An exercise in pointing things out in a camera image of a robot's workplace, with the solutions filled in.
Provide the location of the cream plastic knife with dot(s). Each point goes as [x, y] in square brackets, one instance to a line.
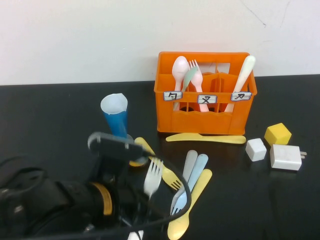
[243, 72]

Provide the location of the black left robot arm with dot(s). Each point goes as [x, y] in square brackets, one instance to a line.
[50, 202]

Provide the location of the orange plastic cutlery holder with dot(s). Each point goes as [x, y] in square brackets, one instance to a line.
[200, 122]

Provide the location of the yellow foam cube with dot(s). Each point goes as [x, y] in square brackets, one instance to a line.
[277, 133]

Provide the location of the white charger plug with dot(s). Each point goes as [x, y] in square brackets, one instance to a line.
[285, 157]

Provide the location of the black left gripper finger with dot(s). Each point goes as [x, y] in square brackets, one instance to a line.
[142, 185]
[147, 208]

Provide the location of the yellow round plastic disc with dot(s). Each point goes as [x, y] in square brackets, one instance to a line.
[137, 163]

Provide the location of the green plastic knife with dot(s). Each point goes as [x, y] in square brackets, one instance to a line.
[190, 75]

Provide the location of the white foam cube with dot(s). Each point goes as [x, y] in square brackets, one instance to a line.
[256, 150]

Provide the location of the white plastic spoon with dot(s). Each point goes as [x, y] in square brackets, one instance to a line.
[180, 67]

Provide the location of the yellow plastic knife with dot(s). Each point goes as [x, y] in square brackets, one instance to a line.
[190, 137]

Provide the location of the pink plastic fork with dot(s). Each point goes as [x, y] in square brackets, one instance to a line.
[198, 80]

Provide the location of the yellow plastic spoon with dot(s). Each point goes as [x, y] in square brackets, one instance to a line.
[177, 227]

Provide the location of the yellow plastic fork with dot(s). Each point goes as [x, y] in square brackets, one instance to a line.
[172, 181]

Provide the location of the light blue plastic fork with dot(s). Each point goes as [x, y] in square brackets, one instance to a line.
[197, 172]

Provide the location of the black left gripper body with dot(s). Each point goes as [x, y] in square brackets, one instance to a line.
[117, 180]

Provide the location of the blue paper cone cup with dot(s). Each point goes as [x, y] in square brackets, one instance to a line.
[116, 117]

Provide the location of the grey plastic fork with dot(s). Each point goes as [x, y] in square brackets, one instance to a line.
[190, 162]

